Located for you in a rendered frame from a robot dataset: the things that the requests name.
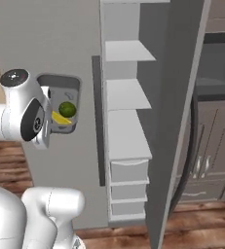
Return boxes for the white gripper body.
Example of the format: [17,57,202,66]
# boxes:
[35,85,56,151]

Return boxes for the yellow lemon wedge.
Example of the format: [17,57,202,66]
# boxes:
[51,110,73,126]

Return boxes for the green lime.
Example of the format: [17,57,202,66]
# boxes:
[57,100,78,119]

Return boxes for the white freezer shelf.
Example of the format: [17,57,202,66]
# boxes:
[104,39,158,63]
[105,78,153,112]
[107,109,153,161]

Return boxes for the white freezer drawer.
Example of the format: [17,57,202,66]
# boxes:
[109,159,150,184]
[110,182,149,201]
[110,198,148,217]

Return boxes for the grey freezer compartment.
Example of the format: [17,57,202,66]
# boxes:
[98,0,172,229]

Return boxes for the grey freezer door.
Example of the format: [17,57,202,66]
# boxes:
[136,0,212,249]

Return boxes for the grey fridge water dispenser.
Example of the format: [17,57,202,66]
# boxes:
[36,73,83,135]

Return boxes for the grey fridge door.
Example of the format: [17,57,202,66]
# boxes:
[0,0,109,231]

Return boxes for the grey-brown base cabinets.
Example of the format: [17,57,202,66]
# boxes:
[176,98,225,204]

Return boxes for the dark grey fridge door handle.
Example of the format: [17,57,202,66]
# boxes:
[91,54,106,188]

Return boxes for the dark curved freezer door handle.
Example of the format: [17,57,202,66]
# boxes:
[168,92,200,216]

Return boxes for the grey-brown wall cabinet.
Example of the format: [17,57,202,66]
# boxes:
[205,0,225,34]

